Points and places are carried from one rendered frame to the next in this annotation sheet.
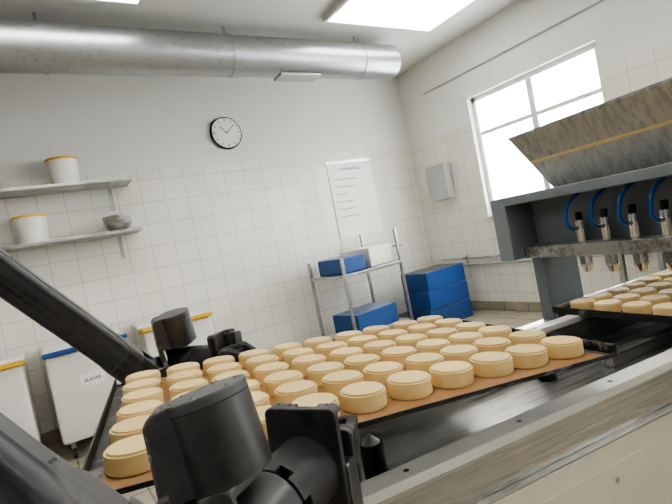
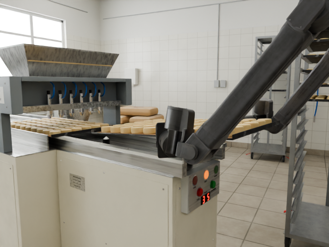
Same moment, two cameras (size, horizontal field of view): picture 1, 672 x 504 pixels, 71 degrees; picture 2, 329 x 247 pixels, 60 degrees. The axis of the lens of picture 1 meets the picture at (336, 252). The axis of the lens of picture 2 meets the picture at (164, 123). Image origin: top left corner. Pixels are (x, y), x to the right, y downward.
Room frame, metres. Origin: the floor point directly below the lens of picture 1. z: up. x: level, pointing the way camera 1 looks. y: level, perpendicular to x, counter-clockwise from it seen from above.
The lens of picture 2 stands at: (1.26, 0.93, 1.15)
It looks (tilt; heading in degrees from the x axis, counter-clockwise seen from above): 8 degrees down; 240
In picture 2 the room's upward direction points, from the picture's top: straight up
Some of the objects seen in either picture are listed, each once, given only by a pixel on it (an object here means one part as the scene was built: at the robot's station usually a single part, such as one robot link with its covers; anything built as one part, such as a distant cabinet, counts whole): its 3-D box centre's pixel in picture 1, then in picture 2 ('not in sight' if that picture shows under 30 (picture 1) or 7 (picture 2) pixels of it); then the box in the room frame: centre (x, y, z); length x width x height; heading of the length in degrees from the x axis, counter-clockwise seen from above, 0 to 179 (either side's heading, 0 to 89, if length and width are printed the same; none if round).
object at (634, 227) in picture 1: (630, 228); (73, 99); (0.92, -0.58, 1.07); 0.06 x 0.03 x 0.18; 112
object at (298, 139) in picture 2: not in sight; (302, 134); (-0.66, -0.35, 0.78); 0.64 x 0.03 x 0.03; 29
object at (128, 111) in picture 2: not in sight; (137, 111); (-1.01, -3.98, 0.64); 0.72 x 0.42 x 0.15; 128
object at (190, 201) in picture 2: not in sight; (201, 184); (0.61, 0.10, 0.77); 0.24 x 0.04 x 0.14; 22
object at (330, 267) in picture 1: (341, 265); not in sight; (4.63, -0.03, 0.88); 0.40 x 0.30 x 0.16; 36
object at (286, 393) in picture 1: (296, 394); not in sight; (0.54, 0.08, 1.00); 0.05 x 0.05 x 0.02
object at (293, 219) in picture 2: not in sight; (297, 204); (-0.66, -0.35, 0.24); 0.64 x 0.03 x 0.03; 29
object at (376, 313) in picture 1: (366, 318); not in sight; (4.77, -0.17, 0.29); 0.56 x 0.38 x 0.20; 130
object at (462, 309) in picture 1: (440, 312); not in sight; (5.22, -1.01, 0.10); 0.60 x 0.40 x 0.20; 120
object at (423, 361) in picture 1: (425, 364); not in sight; (0.60, -0.08, 0.98); 0.05 x 0.05 x 0.02
